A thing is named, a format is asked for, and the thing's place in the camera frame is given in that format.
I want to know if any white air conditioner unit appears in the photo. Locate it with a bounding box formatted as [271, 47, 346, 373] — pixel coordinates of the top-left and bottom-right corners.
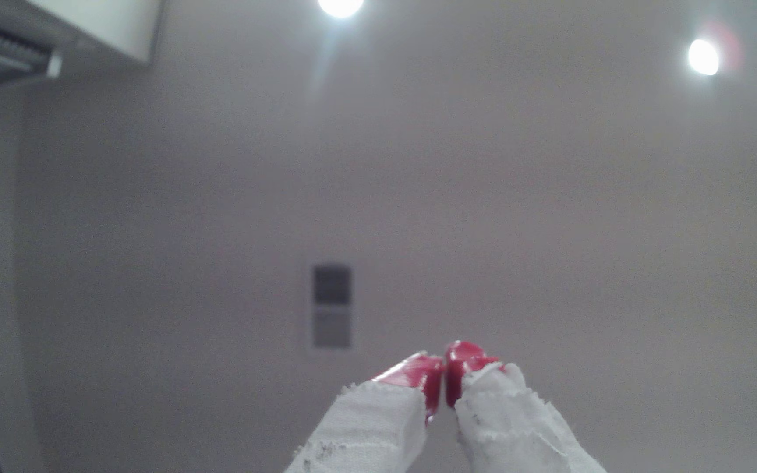
[27, 0, 164, 65]

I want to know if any round ceiling light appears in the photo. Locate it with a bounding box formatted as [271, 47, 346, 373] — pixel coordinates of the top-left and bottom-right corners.
[687, 38, 722, 77]
[317, 0, 365, 19]

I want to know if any grey ceiling vent grille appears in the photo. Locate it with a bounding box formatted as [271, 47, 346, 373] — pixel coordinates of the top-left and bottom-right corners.
[310, 261, 354, 352]

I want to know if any grey curtain rail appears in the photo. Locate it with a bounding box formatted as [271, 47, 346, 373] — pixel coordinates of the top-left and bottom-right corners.
[0, 16, 64, 81]

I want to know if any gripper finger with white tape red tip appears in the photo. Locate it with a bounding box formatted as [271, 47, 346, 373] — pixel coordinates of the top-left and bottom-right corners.
[444, 340, 607, 473]
[284, 352, 446, 473]

